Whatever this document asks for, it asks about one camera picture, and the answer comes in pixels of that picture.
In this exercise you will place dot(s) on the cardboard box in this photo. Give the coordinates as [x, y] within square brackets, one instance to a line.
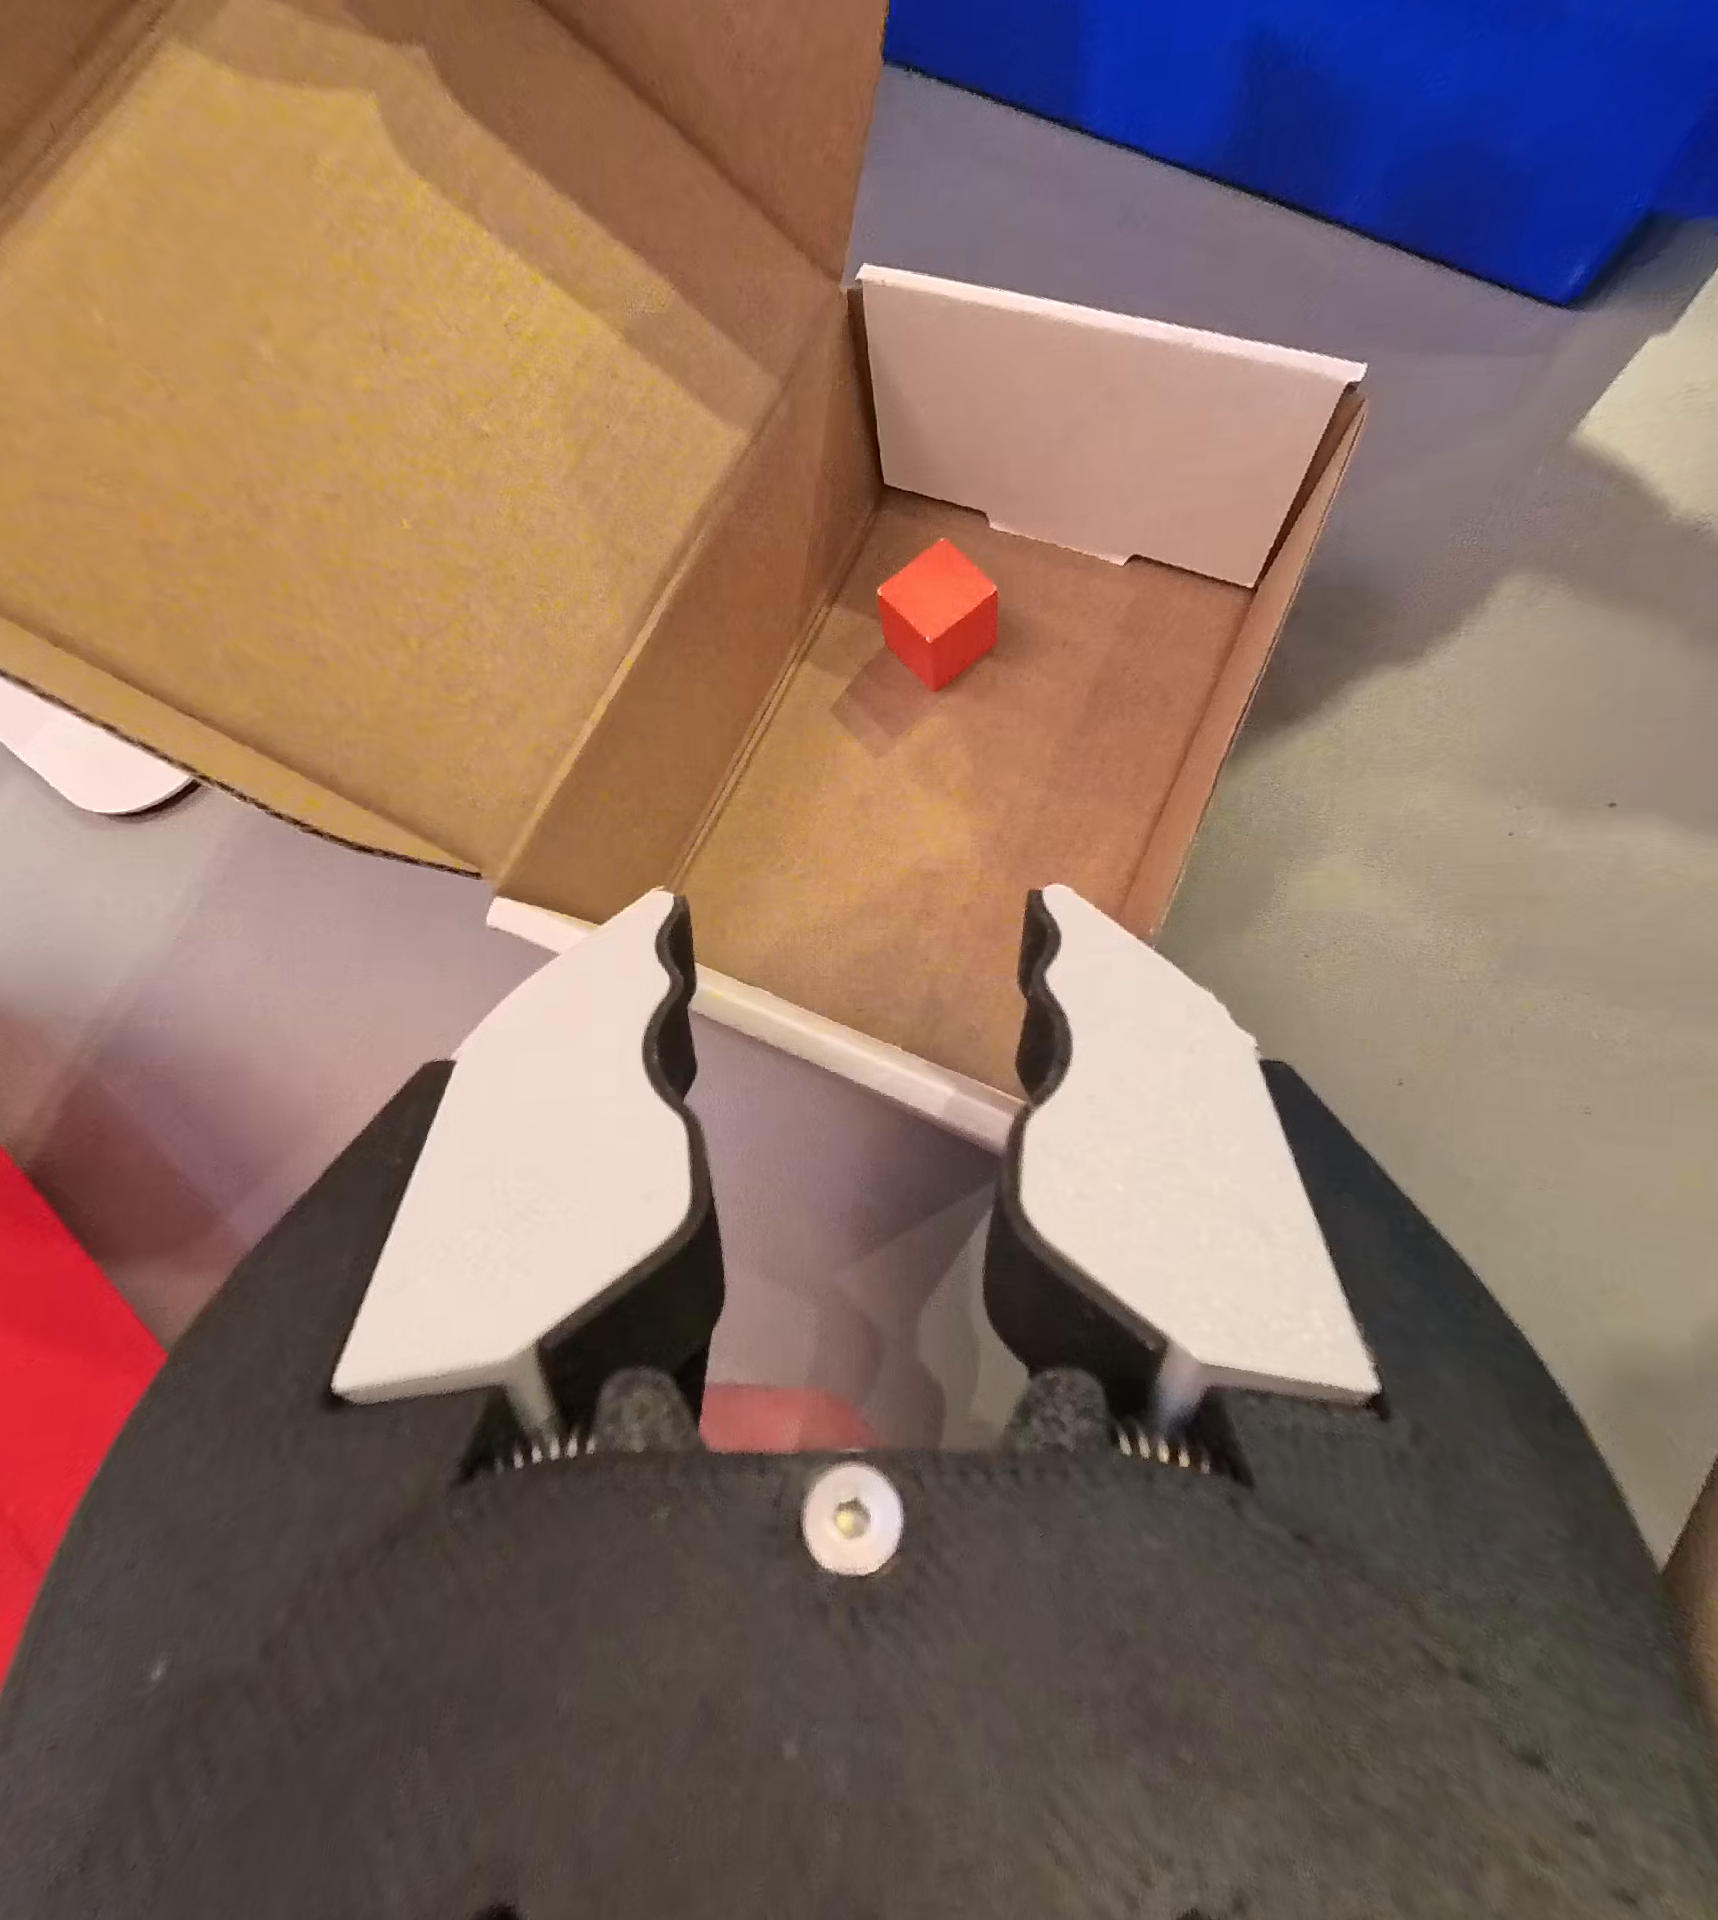
[618, 494]

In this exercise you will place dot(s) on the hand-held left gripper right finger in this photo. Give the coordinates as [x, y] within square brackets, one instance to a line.
[1174, 1184]

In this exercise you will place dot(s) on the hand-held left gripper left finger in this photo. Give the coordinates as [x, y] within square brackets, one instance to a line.
[536, 1170]

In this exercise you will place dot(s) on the blue plastic bin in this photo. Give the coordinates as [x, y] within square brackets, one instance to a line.
[1384, 121]

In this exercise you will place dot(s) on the red cube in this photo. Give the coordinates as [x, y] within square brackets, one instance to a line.
[936, 615]

